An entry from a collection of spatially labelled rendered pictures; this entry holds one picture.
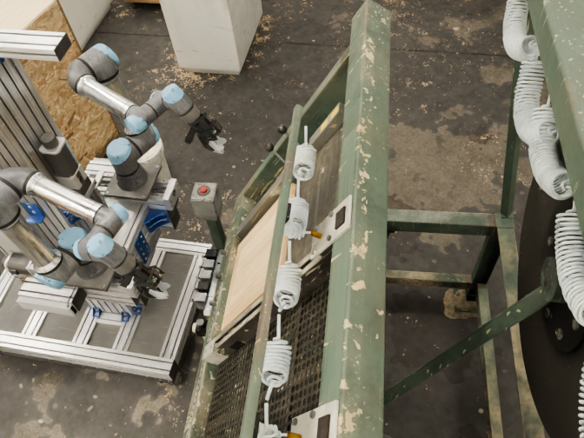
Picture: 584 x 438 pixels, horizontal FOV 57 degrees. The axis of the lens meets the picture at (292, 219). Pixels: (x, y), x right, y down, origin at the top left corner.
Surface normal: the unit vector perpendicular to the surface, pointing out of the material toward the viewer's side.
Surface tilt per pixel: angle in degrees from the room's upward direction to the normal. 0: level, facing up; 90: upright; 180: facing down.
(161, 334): 0
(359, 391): 31
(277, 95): 0
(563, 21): 0
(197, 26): 90
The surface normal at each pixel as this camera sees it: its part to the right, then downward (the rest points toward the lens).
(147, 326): -0.07, -0.59
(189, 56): -0.19, 0.80
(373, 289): 0.45, -0.47
